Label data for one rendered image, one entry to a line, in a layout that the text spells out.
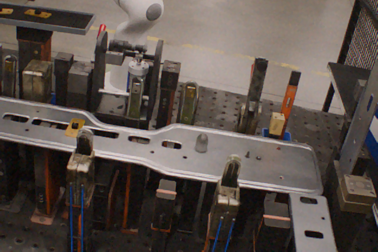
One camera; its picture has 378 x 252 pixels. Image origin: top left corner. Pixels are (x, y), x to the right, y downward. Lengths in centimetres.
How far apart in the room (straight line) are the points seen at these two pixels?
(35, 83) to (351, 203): 92
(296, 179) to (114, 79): 89
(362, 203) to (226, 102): 104
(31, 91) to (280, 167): 73
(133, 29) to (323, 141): 88
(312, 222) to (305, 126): 98
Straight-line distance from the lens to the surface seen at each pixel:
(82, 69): 151
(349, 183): 130
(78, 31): 155
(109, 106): 155
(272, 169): 136
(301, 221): 123
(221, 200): 115
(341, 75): 190
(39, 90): 150
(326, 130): 219
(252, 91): 144
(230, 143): 141
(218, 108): 214
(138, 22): 176
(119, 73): 193
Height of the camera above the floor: 180
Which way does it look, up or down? 32 degrees down
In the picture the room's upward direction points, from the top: 10 degrees clockwise
